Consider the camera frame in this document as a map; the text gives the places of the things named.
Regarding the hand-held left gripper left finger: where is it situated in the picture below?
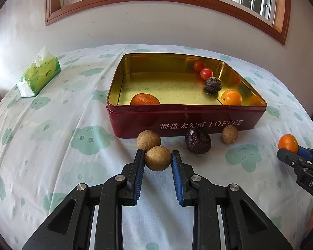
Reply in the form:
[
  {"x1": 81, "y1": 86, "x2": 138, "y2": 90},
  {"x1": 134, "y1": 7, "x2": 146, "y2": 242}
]
[{"x1": 22, "y1": 149, "x2": 146, "y2": 250}]

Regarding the red cherry tomato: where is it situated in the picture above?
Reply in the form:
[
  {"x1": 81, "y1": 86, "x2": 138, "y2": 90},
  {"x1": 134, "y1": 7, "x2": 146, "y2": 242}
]
[{"x1": 200, "y1": 68, "x2": 214, "y2": 81}]

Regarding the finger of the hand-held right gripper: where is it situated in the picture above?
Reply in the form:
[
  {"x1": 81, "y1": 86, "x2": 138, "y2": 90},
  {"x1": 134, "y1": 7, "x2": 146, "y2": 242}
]
[
  {"x1": 277, "y1": 148, "x2": 313, "y2": 172},
  {"x1": 298, "y1": 148, "x2": 313, "y2": 162}
]

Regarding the dark wrinkled passion fruit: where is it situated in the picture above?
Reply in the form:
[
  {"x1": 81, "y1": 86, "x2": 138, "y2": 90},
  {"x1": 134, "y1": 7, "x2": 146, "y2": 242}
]
[
  {"x1": 185, "y1": 128, "x2": 212, "y2": 155},
  {"x1": 205, "y1": 76, "x2": 223, "y2": 93}
]

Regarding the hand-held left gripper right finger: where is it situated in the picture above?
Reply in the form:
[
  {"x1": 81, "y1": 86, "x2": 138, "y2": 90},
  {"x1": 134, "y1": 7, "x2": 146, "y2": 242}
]
[{"x1": 171, "y1": 150, "x2": 294, "y2": 250}]

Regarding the red and gold tin box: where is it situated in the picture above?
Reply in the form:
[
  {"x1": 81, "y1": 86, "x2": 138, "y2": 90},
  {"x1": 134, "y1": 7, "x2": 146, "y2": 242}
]
[{"x1": 106, "y1": 53, "x2": 268, "y2": 139}]

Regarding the green tissue pack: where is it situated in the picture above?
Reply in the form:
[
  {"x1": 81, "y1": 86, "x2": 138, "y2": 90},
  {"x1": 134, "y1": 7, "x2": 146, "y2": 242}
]
[{"x1": 16, "y1": 46, "x2": 62, "y2": 98}]

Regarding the mandarin orange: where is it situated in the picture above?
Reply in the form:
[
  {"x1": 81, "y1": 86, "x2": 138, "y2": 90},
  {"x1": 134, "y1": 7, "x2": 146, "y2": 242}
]
[
  {"x1": 130, "y1": 93, "x2": 161, "y2": 105},
  {"x1": 278, "y1": 134, "x2": 299, "y2": 154},
  {"x1": 221, "y1": 90, "x2": 243, "y2": 106}
]

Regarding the brown longan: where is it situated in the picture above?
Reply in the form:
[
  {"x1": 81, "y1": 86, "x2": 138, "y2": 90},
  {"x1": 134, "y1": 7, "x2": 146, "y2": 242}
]
[
  {"x1": 144, "y1": 146, "x2": 172, "y2": 172},
  {"x1": 136, "y1": 130, "x2": 162, "y2": 152},
  {"x1": 221, "y1": 125, "x2": 239, "y2": 144}
]

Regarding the cloud print tablecloth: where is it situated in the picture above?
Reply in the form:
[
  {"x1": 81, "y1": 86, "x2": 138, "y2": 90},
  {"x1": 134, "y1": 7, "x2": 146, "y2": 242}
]
[{"x1": 0, "y1": 44, "x2": 313, "y2": 250}]

